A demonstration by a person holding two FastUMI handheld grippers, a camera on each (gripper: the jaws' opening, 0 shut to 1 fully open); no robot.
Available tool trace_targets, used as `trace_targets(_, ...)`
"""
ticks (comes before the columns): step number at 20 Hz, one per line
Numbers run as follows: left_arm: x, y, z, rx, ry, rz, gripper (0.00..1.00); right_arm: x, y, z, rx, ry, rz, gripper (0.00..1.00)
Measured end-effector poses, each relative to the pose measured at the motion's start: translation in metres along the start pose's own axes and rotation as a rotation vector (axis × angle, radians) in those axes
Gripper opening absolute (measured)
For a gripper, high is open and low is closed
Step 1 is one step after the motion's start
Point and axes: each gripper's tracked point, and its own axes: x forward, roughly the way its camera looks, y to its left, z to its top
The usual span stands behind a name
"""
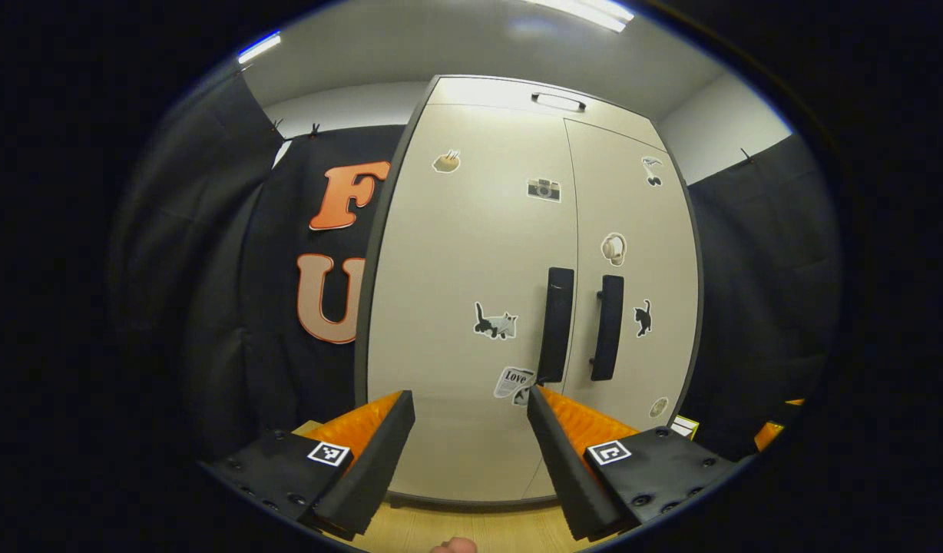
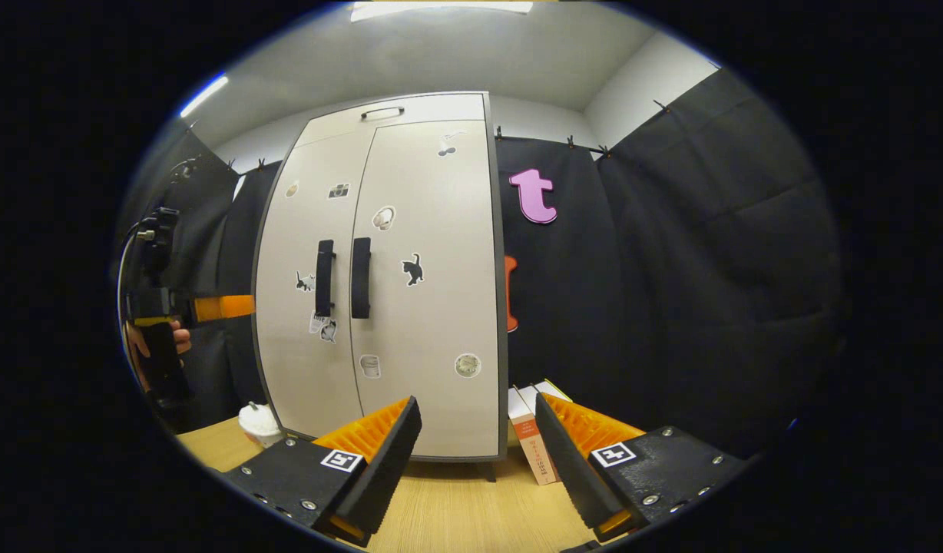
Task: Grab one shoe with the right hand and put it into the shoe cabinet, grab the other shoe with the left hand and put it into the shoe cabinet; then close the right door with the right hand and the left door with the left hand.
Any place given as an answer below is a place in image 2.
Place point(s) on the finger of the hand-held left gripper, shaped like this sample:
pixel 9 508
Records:
pixel 224 308

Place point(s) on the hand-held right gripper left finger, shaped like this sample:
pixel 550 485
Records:
pixel 387 468

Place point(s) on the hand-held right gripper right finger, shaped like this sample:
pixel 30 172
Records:
pixel 571 468

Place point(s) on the white shoe cabinet door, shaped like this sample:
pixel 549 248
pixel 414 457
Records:
pixel 283 246
pixel 441 322

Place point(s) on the white shoe cabinet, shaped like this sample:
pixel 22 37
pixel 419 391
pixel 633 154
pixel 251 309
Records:
pixel 503 361

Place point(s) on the white cabinet drawer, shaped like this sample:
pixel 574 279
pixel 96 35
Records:
pixel 441 107

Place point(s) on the white book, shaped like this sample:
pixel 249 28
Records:
pixel 534 445

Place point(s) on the white cup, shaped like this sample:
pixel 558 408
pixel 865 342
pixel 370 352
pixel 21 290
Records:
pixel 260 424

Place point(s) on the ceiling light strip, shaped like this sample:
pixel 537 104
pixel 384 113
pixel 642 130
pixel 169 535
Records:
pixel 204 95

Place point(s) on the black backdrop cloth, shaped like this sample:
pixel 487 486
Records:
pixel 709 269

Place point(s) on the ceiling light panel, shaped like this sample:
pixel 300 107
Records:
pixel 441 9

